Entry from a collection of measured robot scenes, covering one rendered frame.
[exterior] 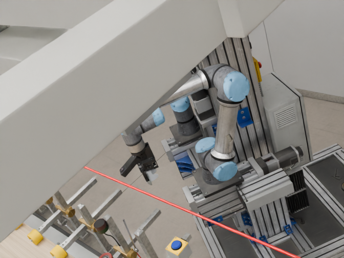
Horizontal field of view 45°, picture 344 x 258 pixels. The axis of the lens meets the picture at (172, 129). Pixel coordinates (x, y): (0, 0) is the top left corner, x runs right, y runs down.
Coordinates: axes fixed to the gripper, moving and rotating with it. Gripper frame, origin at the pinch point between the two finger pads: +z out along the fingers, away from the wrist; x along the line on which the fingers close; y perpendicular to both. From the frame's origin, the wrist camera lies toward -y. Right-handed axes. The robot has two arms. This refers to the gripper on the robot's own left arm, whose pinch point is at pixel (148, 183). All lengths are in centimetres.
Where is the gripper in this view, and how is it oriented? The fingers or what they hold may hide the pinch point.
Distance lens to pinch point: 192.8
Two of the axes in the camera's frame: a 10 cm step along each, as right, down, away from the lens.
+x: -2.6, -5.0, 8.3
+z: 3.1, 7.7, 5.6
